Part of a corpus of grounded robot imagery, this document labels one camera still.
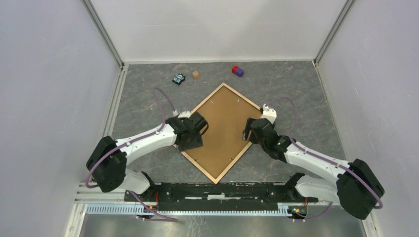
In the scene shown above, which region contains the wooden picture frame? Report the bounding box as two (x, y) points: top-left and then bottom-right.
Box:
(173, 82), (265, 185)

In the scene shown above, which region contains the brown cardboard backing board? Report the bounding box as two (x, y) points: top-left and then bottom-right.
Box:
(180, 86), (261, 180)

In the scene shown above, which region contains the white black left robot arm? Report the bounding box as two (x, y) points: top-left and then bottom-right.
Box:
(85, 111), (209, 201)

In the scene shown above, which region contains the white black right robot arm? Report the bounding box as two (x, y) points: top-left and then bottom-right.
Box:
(242, 118), (385, 220)

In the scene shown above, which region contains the blue owl toy block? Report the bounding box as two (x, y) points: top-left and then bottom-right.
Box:
(172, 73), (186, 85)

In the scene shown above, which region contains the small wooden cube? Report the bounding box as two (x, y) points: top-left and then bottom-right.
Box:
(192, 71), (200, 79)

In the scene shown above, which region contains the red purple block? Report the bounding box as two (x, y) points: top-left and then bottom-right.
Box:
(232, 66), (244, 77)

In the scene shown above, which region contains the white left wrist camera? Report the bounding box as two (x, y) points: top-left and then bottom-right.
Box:
(172, 110), (191, 119)

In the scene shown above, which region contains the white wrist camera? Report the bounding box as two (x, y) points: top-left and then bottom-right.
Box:
(260, 104), (277, 124)
(172, 110), (191, 119)

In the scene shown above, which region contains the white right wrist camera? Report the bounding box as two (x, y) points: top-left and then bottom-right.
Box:
(260, 104), (277, 124)

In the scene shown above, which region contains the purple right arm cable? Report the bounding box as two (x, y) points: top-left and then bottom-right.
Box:
(264, 96), (384, 223)

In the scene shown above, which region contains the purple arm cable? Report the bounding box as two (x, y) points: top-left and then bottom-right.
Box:
(85, 87), (179, 222)
(264, 96), (384, 223)

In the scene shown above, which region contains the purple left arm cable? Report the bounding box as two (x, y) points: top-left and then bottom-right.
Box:
(85, 87), (179, 222)

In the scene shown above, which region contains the white cable chain strip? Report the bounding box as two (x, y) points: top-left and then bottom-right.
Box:
(85, 204), (292, 217)

